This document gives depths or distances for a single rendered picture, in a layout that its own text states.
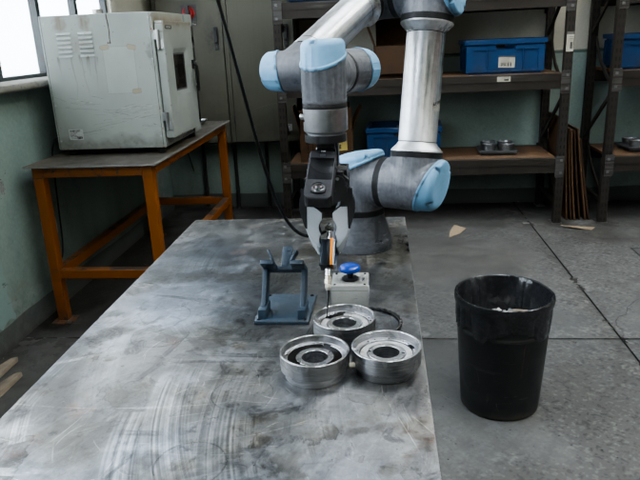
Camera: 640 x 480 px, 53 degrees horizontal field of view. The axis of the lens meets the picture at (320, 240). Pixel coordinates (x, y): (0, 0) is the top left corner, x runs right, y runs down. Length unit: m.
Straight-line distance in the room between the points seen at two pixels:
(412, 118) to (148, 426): 0.85
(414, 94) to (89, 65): 2.11
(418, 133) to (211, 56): 3.52
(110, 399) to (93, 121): 2.41
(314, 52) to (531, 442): 1.60
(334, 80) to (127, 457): 0.63
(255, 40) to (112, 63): 1.75
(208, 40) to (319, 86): 3.80
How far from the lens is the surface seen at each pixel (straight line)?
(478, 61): 4.49
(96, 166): 3.05
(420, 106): 1.43
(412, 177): 1.41
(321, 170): 1.05
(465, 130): 5.02
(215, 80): 4.84
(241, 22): 4.79
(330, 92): 1.06
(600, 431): 2.41
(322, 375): 0.94
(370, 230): 1.49
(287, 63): 1.21
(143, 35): 3.17
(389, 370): 0.95
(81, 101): 3.31
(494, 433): 2.31
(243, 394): 0.96
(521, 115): 5.08
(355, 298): 1.21
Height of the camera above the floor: 1.29
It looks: 18 degrees down
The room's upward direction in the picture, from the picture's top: 3 degrees counter-clockwise
